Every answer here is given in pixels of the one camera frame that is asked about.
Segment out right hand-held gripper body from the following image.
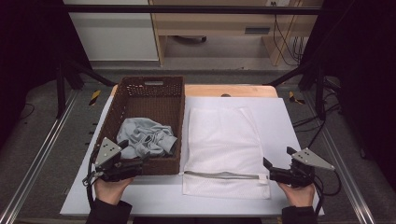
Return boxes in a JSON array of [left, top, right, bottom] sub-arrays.
[[269, 147, 336, 189]]

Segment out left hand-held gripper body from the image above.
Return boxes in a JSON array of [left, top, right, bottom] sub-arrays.
[[92, 136, 145, 183]]

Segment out grey garment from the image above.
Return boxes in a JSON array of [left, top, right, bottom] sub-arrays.
[[116, 117, 178, 160]]

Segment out white mesh laundry bag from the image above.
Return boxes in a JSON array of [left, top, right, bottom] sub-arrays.
[[180, 105, 272, 201], [59, 94, 325, 217]]

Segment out brown wicker basket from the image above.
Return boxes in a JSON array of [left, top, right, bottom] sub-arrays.
[[92, 75, 187, 176]]

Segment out person's right hand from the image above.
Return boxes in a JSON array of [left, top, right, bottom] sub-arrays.
[[277, 181, 317, 208]]

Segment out person's left hand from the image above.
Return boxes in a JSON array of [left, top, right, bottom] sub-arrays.
[[92, 176, 135, 206]]

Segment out yellow black tape strip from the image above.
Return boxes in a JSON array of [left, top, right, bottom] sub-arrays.
[[88, 89, 103, 107], [288, 90, 306, 105]]

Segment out black metal stand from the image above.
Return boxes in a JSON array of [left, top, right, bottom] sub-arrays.
[[55, 54, 117, 119], [266, 59, 329, 121]]

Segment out wooden table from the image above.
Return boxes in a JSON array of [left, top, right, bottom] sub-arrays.
[[110, 84, 279, 99]]

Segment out black curtain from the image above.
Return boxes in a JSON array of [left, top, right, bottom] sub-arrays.
[[0, 0, 93, 150], [300, 0, 396, 190]]

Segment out white cabinet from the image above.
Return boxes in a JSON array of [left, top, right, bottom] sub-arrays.
[[62, 0, 161, 62]]

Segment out light wooden desk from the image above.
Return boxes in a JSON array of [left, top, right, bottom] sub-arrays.
[[148, 0, 325, 67]]

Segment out black horizontal bar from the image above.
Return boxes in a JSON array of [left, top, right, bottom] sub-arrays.
[[61, 4, 326, 16]]

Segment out black floor cables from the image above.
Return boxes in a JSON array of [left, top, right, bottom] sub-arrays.
[[291, 76, 343, 150]]

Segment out aluminium rail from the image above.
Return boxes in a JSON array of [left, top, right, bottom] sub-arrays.
[[302, 92, 377, 224], [0, 89, 79, 224]]

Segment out right hand-held gripper cable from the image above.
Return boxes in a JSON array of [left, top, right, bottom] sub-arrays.
[[312, 169, 343, 217]]

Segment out hand-held gripper cable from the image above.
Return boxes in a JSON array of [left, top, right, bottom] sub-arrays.
[[312, 169, 343, 217], [81, 148, 98, 213]]

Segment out left hand-held gripper cable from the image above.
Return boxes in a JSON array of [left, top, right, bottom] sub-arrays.
[[81, 148, 98, 213]]

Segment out thin black floor cable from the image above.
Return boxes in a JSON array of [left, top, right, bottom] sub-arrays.
[[18, 102, 35, 121]]

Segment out black hanging cables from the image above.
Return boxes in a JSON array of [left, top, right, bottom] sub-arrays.
[[270, 1, 308, 67]]

